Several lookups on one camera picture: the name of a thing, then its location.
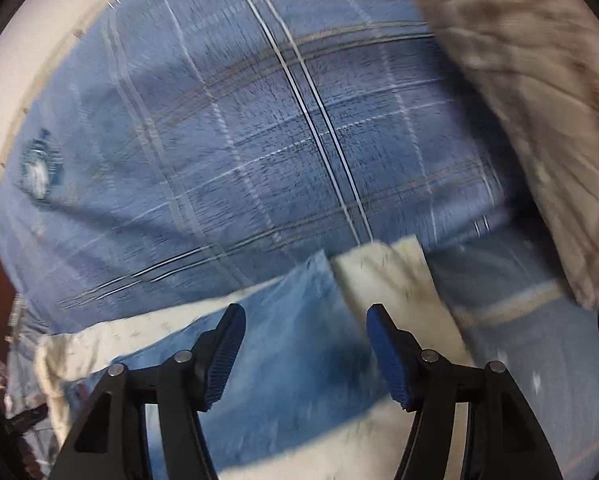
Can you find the beige striped floral pillow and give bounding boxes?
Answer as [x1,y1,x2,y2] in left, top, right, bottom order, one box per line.
[414,0,599,309]

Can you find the blue plaid duvet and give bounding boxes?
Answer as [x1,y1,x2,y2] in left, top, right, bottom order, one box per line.
[0,0,524,333]

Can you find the cream leaf-print quilt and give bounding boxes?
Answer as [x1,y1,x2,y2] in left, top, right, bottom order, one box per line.
[34,237,472,479]

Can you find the blue denim jeans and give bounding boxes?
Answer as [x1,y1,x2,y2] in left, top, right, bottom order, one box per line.
[64,249,396,476]

